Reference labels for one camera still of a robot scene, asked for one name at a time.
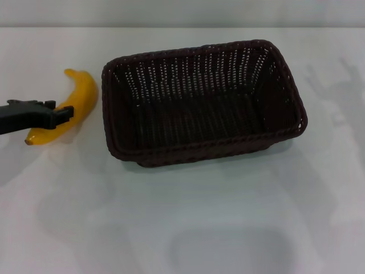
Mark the dark brown woven basket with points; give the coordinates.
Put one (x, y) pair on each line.
(199, 108)

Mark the yellow banana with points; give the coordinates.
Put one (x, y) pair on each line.
(82, 91)

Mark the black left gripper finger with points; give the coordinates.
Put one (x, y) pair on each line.
(65, 114)
(50, 104)

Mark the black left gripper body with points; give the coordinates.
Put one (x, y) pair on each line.
(25, 115)

